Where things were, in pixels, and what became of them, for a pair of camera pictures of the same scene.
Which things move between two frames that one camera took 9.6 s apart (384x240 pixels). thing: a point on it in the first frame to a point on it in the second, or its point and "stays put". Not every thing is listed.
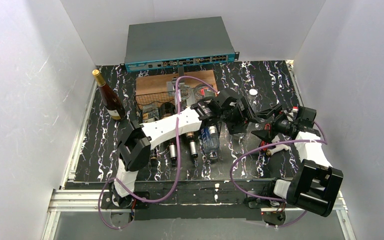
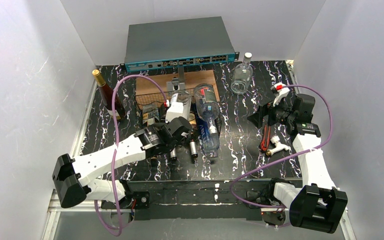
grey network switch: x=175 y=43 stays put
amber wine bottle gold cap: x=111 y=99 stays put
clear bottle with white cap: x=252 y=99 to x=242 y=75
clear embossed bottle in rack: x=150 y=113 stays put
